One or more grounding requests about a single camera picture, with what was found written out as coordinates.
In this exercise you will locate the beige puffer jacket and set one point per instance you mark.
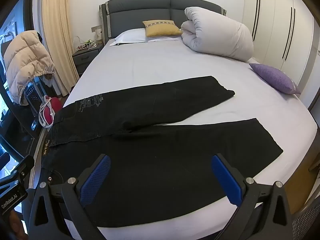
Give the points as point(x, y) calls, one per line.
point(25, 60)

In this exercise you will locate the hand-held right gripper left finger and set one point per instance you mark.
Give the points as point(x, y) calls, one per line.
point(96, 180)

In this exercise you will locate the purple pillow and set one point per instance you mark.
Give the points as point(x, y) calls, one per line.
point(275, 77)

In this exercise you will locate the bed with grey headboard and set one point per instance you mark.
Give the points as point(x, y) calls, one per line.
point(162, 62)

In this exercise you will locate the white wardrobe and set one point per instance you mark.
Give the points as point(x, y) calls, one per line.
point(272, 17)

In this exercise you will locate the grey mesh object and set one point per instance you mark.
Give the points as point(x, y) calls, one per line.
point(308, 220)

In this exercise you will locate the black pants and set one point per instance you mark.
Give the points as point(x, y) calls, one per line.
point(162, 155)

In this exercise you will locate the white face mask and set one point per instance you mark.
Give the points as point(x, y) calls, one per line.
point(48, 80)

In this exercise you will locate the beige curtain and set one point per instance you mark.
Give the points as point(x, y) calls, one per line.
point(57, 30)

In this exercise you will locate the yellow pillow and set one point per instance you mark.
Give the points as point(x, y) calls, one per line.
point(161, 28)

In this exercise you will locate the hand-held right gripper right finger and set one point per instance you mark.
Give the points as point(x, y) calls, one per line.
point(226, 180)

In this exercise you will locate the rolled white duvet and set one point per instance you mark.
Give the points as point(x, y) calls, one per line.
point(217, 35)

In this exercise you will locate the dark grey nightstand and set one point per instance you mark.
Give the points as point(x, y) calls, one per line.
point(83, 58)

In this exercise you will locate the white pillow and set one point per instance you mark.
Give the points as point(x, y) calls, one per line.
point(132, 35)

